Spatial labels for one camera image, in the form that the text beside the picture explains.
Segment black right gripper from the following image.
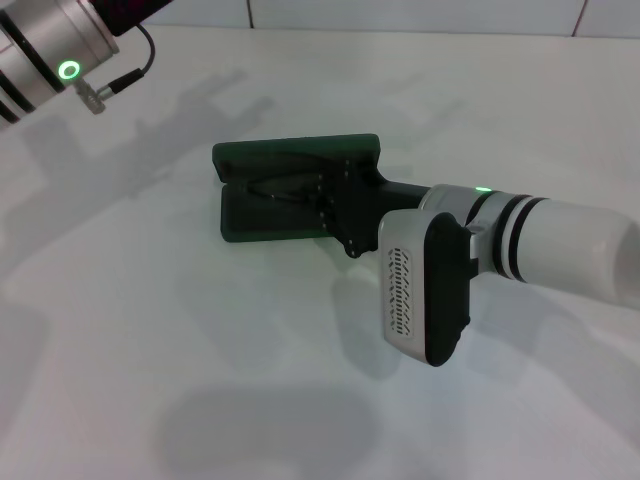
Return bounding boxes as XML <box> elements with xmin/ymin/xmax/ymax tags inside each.
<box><xmin>314</xmin><ymin>158</ymin><xmax>431</xmax><ymax>259</ymax></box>

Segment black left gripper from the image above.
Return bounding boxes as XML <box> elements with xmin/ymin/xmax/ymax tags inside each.
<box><xmin>94</xmin><ymin>0</ymin><xmax>171</xmax><ymax>37</ymax></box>

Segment black glasses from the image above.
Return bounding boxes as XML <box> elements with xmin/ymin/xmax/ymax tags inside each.
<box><xmin>239</xmin><ymin>149</ymin><xmax>331</xmax><ymax>204</ymax></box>

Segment green glasses case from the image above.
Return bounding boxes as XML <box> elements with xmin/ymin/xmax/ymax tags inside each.
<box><xmin>212</xmin><ymin>133</ymin><xmax>384</xmax><ymax>245</ymax></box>

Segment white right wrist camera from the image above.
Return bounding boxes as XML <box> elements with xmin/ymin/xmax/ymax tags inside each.
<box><xmin>378</xmin><ymin>208</ymin><xmax>474</xmax><ymax>370</ymax></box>

